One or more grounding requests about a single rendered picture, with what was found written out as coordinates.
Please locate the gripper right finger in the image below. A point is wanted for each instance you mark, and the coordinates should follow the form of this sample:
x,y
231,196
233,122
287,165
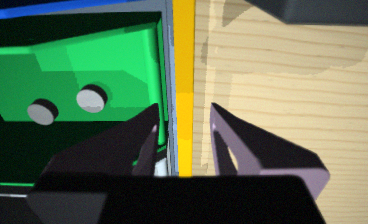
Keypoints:
x,y
260,152

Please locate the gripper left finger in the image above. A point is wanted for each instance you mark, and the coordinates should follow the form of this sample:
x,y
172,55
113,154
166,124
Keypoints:
x,y
113,151

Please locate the grey metal disc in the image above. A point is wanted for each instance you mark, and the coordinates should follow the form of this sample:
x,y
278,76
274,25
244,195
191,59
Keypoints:
x,y
43,111

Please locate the yellow bar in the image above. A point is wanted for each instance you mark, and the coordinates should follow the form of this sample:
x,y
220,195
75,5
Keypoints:
x,y
184,48

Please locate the grey steel disc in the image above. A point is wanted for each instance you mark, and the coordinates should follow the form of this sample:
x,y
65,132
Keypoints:
x,y
92,98

